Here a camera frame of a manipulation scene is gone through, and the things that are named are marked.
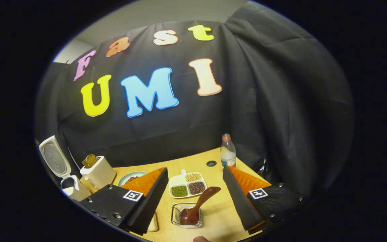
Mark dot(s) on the clear rice container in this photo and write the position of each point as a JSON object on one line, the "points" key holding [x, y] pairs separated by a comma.
{"points": [[153, 223]]}

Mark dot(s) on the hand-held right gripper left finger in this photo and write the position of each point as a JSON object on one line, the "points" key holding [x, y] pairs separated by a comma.
{"points": [[151, 205]]}

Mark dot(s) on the white divided bean dish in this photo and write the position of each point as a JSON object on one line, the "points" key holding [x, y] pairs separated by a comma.
{"points": [[180, 181]]}

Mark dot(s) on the pale green plate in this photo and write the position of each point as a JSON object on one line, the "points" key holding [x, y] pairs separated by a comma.
{"points": [[136, 174]]}

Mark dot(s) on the black backdrop cloth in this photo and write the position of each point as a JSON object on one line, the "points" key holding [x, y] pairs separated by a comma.
{"points": [[264, 84]]}

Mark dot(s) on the white toaster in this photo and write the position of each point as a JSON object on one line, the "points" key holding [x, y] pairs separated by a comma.
{"points": [[101, 174]]}

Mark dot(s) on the white rice cooker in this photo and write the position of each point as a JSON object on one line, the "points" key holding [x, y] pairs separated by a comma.
{"points": [[77, 191]]}

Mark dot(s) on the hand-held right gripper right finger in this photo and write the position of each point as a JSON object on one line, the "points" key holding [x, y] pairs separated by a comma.
{"points": [[242, 205]]}

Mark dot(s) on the brown wooden spoon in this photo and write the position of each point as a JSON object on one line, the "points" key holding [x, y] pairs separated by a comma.
{"points": [[200, 201]]}

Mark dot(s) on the clear plastic water bottle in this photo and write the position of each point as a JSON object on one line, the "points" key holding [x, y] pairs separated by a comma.
{"points": [[228, 151]]}

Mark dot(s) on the red-brown meat piece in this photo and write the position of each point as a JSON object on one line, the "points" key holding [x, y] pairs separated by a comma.
{"points": [[131, 179]]}

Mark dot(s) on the brown bread slice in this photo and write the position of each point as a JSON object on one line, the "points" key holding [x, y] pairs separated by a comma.
{"points": [[90, 161]]}

